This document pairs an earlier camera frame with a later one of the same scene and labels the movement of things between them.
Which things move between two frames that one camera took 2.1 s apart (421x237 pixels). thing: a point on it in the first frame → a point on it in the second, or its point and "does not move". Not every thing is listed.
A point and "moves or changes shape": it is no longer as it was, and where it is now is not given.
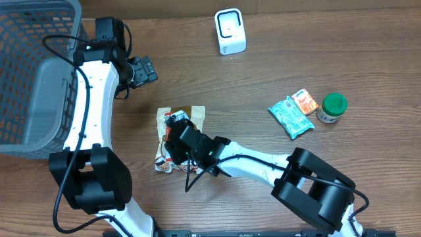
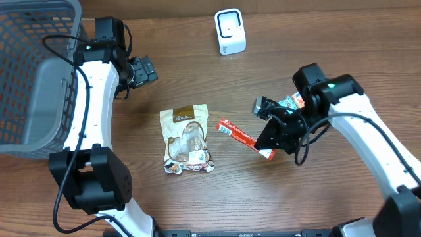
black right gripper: x=175 y=160 → x=282 y=136
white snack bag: x=196 y=114 moves or changes shape
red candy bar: x=168 y=130 → x=225 y=126
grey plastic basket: x=38 y=89 does not move
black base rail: x=275 y=233 does not move
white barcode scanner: x=230 y=31 does not move
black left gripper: x=147 y=71 does not move
